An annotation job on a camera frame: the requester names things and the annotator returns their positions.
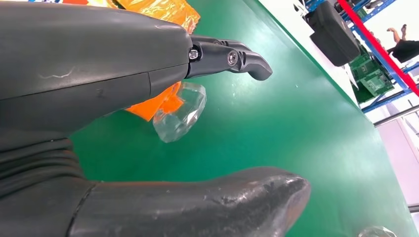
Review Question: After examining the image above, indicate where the green table mat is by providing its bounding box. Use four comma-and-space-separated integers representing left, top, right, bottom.
70, 0, 419, 237

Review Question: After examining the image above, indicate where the white table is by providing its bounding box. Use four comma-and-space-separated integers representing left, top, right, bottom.
258, 0, 376, 124

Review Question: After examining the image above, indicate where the black zip carrying case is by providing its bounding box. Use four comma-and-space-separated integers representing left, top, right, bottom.
304, 0, 361, 68

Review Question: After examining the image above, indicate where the green plastic crate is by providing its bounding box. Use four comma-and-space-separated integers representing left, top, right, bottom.
348, 42, 395, 105

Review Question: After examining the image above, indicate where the red barrier tape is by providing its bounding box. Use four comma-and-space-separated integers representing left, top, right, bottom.
337, 0, 419, 97

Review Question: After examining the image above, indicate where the person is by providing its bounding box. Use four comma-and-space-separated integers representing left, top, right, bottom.
386, 23, 419, 63

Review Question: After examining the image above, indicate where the blue shelf frame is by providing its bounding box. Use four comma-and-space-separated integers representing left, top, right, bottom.
304, 0, 419, 114

